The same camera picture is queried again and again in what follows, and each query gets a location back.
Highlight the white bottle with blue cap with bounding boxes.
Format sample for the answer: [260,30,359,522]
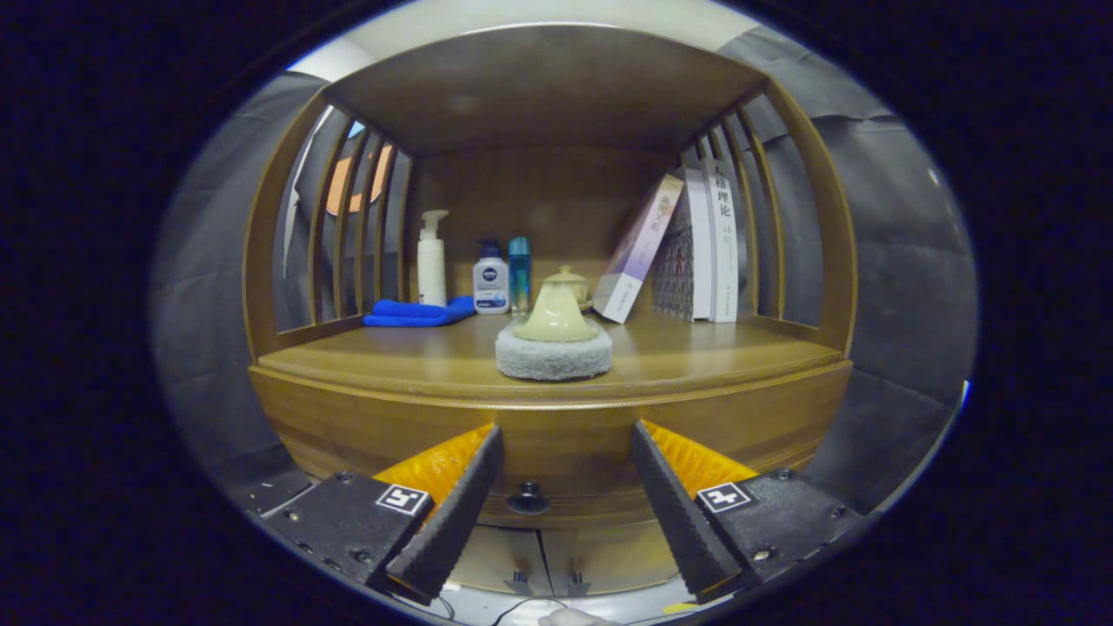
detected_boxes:
[472,240,511,315]

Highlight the purple and white book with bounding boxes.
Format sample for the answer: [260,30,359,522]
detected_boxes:
[591,174,685,324]

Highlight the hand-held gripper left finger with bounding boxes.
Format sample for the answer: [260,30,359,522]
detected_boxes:
[261,423,505,607]

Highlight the brown wooden countertop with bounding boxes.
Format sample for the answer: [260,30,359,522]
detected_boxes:
[257,309,846,410]

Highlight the beige scrub brush grey pad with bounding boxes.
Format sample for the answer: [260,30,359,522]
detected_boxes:
[495,280,614,382]

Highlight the black round drawer knob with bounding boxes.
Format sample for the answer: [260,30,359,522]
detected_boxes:
[508,481,550,516]

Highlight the white pump bottle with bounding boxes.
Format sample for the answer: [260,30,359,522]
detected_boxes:
[417,210,450,307]

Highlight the wooden cabinet door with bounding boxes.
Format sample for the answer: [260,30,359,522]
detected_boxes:
[452,526,553,596]
[541,522,679,595]

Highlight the brown wooden cabinet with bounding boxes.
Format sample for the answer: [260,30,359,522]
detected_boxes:
[242,24,859,596]

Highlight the white object on floor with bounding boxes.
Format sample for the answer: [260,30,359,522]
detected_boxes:
[537,607,623,626]

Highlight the grey patterned book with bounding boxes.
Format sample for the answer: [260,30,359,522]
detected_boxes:
[650,167,716,321]

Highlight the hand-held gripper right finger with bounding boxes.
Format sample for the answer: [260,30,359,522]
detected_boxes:
[631,421,870,604]

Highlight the slim teal bottle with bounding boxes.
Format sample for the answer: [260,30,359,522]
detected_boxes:
[508,236,532,316]

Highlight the blue folded cloth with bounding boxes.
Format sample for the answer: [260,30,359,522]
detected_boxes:
[363,296,477,329]

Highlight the beige lidded teacup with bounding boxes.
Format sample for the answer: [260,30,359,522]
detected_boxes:
[545,265,595,312]

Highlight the brown wooden drawer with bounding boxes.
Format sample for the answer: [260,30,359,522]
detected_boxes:
[250,365,853,529]

